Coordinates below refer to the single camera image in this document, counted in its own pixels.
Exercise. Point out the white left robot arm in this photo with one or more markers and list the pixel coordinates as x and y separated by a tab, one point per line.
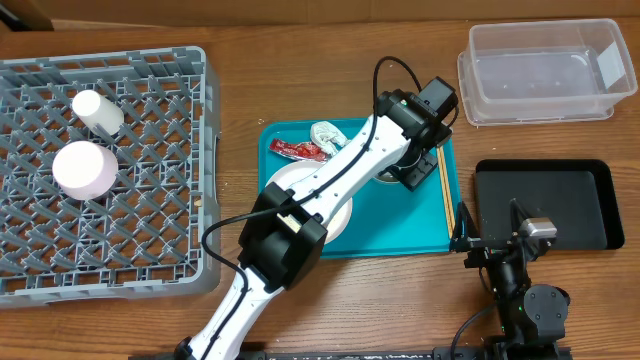
285	233

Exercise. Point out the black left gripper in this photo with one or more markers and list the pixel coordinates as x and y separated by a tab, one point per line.
420	173

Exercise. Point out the crumpled white napkin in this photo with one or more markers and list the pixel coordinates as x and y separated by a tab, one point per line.
328	137

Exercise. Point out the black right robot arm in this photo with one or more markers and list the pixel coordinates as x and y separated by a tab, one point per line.
532	317

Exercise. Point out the white plastic cup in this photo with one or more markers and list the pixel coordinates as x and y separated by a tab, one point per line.
94	109

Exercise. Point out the grey dishwasher rack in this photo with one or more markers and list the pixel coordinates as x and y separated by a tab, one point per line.
142	237

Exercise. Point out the right wooden chopstick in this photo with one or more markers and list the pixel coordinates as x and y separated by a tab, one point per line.
448	185

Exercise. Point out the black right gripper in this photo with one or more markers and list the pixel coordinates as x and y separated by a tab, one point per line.
487	250

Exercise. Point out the left wooden chopstick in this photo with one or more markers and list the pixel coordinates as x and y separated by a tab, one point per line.
445	190

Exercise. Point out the wooden chopstick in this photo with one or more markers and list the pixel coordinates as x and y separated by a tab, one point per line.
445	190
448	185

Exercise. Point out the black plastic bin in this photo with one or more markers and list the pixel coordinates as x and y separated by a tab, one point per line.
577	195

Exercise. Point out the red snack wrapper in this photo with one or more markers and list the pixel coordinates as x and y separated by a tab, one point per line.
303	151

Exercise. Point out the clear plastic container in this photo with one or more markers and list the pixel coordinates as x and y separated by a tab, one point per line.
544	72

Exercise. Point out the grey-white small bowl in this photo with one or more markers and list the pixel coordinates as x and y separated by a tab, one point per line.
388	176

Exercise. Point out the pink plastic cup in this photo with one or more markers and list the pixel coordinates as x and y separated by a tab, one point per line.
84	170

